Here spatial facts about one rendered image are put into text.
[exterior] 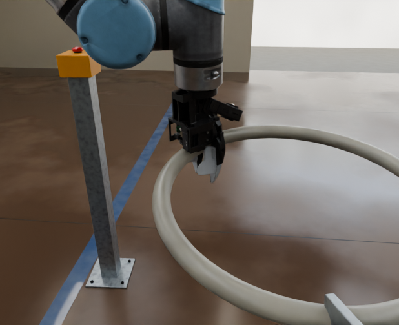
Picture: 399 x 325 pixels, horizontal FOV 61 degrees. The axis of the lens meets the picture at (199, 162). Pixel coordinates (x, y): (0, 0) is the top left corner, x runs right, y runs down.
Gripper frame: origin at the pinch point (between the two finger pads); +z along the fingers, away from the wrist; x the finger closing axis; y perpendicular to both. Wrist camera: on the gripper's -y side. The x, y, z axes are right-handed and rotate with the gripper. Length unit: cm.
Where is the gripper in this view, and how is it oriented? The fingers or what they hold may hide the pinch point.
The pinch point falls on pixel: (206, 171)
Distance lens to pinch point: 76.0
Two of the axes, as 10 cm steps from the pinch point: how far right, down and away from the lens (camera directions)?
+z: 0.1, 8.6, 5.2
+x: 6.4, 3.9, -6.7
